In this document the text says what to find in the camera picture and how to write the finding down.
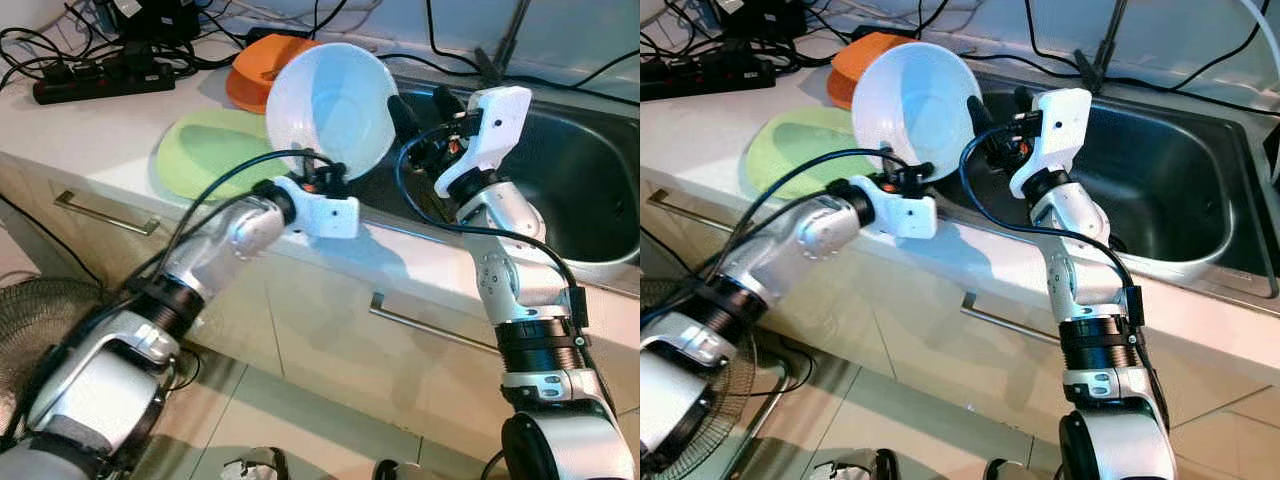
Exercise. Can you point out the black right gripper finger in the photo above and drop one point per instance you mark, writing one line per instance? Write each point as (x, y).
(403, 115)
(447, 100)
(1024, 100)
(980, 116)

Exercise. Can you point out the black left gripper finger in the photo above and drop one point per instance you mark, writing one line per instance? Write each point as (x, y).
(922, 168)
(337, 168)

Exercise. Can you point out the white bowl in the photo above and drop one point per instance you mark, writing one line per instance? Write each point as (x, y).
(330, 105)
(915, 105)

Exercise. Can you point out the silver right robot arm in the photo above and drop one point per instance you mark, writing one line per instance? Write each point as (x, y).
(1085, 275)
(515, 275)

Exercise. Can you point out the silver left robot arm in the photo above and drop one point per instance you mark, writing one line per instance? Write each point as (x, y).
(215, 245)
(800, 235)

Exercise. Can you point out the cream kitchen base cabinet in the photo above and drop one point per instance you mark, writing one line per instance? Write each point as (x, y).
(300, 320)
(900, 340)

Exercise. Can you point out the stainless steel kitchen sink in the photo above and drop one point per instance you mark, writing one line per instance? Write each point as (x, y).
(590, 180)
(1190, 180)

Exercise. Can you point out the dark metal faucet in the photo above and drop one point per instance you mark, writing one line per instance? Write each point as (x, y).
(490, 70)
(1093, 72)

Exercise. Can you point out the green plate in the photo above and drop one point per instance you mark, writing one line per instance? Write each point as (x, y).
(210, 155)
(800, 150)

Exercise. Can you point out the orange bowl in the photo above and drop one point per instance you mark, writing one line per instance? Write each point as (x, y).
(255, 80)
(850, 75)

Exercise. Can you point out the black power strip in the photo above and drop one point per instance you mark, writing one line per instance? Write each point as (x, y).
(705, 82)
(100, 85)

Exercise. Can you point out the black power adapter box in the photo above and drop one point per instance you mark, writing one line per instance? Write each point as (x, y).
(155, 20)
(750, 18)

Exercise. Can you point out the black floor fan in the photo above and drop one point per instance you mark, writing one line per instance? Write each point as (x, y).
(40, 310)
(740, 400)

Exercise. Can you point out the silver black right robot foot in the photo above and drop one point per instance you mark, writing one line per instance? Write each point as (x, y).
(1010, 470)
(397, 472)

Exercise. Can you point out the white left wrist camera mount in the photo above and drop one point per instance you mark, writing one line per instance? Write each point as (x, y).
(905, 212)
(330, 212)

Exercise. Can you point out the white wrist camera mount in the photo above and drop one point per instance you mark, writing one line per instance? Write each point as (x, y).
(330, 212)
(495, 130)
(905, 212)
(1060, 130)

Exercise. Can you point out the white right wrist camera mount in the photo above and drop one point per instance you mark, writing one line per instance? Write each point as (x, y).
(1060, 130)
(495, 130)

